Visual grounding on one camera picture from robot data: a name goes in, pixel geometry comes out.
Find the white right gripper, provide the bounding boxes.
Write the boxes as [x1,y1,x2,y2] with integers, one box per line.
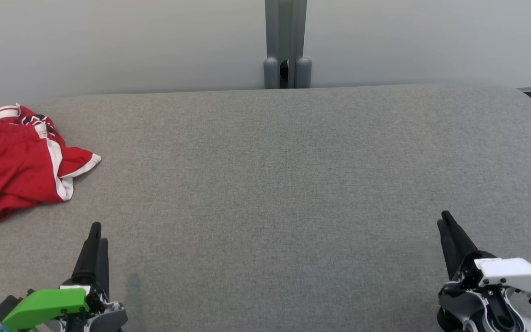
[437,210,531,305]

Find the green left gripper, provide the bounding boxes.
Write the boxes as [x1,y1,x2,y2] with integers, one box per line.
[2,222,128,332]

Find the red shorts with white stripe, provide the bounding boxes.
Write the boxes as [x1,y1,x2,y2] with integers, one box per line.
[0,121,102,225]

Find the red jersey with black numbers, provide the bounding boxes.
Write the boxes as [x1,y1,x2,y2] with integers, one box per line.
[0,103,57,138]

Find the grey partition post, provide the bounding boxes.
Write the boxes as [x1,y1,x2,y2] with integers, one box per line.
[263,0,313,89]

